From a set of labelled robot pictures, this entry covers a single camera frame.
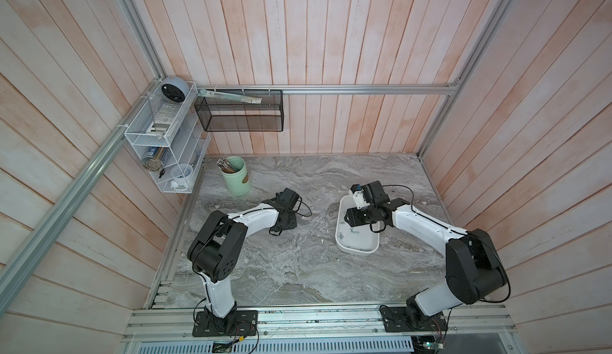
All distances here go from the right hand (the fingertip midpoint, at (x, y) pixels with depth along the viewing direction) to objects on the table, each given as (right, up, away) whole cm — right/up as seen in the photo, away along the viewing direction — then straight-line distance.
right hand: (350, 215), depth 92 cm
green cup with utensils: (-47, +17, +4) cm, 50 cm away
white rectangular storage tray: (+4, -10, +1) cm, 11 cm away
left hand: (-25, -6, +4) cm, 26 cm away
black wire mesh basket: (-55, +43, +16) cm, 72 cm away
